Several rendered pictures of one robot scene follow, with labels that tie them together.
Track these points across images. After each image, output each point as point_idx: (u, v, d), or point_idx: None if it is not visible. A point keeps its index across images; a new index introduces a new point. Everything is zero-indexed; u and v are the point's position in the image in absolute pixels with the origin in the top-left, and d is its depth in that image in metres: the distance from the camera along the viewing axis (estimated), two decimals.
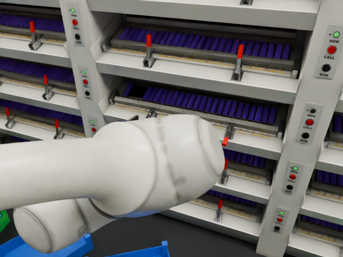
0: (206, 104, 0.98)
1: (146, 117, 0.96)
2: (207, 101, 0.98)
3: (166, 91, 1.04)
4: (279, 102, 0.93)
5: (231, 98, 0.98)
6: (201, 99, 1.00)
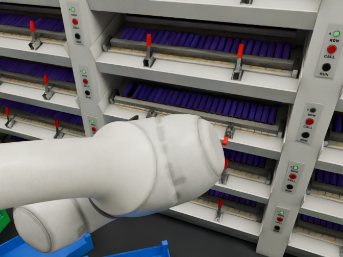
0: (206, 103, 0.98)
1: (146, 117, 0.96)
2: (207, 101, 0.98)
3: (166, 90, 1.03)
4: (279, 102, 0.93)
5: (231, 97, 0.98)
6: (201, 98, 1.00)
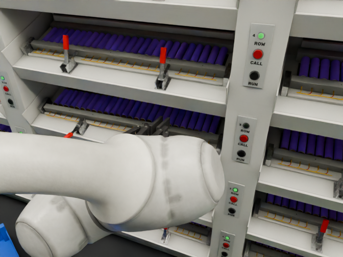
0: (144, 110, 0.87)
1: (74, 129, 0.85)
2: (146, 107, 0.87)
3: (102, 96, 0.93)
4: None
5: None
6: (140, 104, 0.89)
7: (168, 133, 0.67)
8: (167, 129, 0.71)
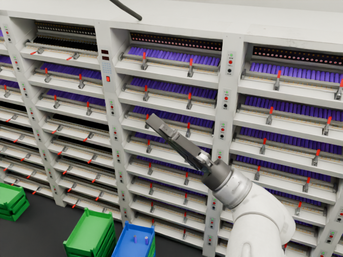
0: None
1: None
2: None
3: None
4: None
5: None
6: None
7: (174, 140, 0.69)
8: (163, 129, 0.71)
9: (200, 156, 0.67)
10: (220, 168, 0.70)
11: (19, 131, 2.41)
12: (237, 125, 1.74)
